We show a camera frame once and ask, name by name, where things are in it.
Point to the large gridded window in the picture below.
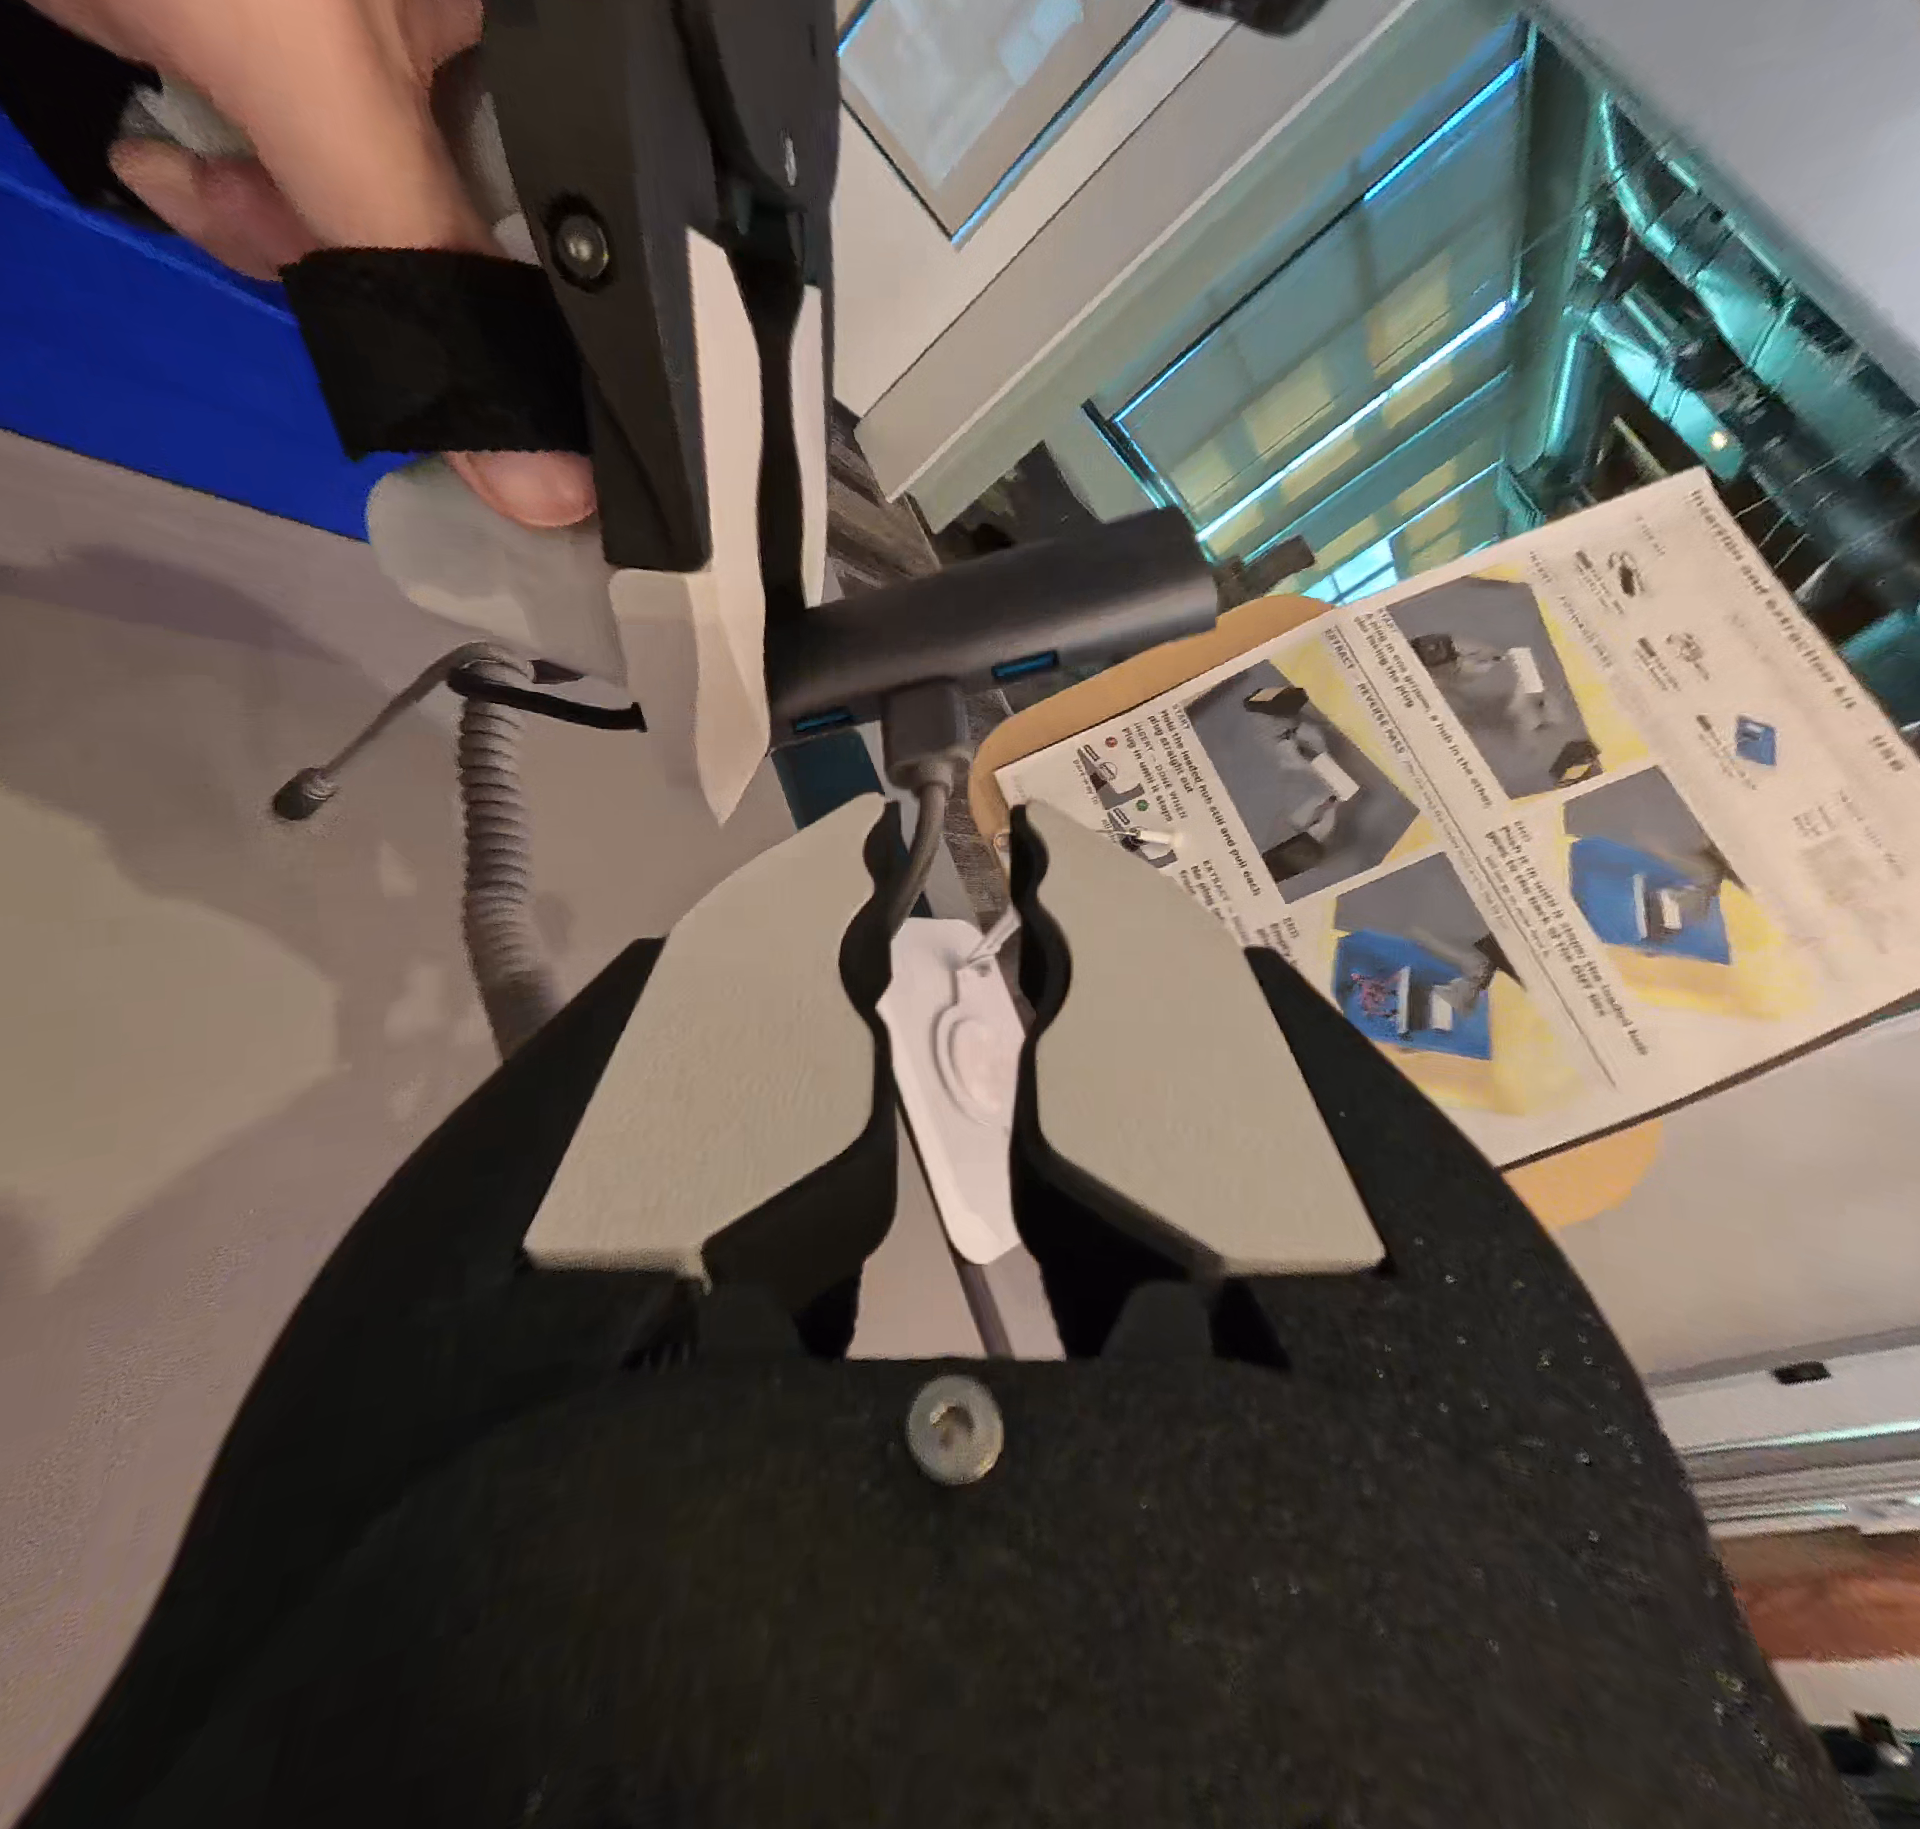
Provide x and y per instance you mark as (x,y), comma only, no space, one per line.
(992,59)

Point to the silver ventilation duct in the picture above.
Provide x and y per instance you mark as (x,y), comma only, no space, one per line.
(1726,284)

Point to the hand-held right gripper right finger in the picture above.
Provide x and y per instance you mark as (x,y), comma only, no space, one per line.
(1187,1095)

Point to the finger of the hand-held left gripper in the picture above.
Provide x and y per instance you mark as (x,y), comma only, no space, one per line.
(813,479)
(727,508)

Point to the dark grey usb hub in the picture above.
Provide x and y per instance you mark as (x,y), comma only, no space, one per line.
(1022,600)

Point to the printed instruction sheet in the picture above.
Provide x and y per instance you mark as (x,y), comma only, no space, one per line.
(1801,886)

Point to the narrow side window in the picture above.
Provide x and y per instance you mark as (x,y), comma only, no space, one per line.
(1352,359)

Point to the white stand with wooden board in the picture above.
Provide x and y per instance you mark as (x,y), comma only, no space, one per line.
(1592,1177)

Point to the person's left hand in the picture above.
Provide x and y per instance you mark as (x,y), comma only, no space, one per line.
(301,59)

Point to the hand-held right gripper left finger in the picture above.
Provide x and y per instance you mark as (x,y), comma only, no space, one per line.
(706,1095)

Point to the blue plastic bin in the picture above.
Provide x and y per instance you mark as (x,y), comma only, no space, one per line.
(151,344)

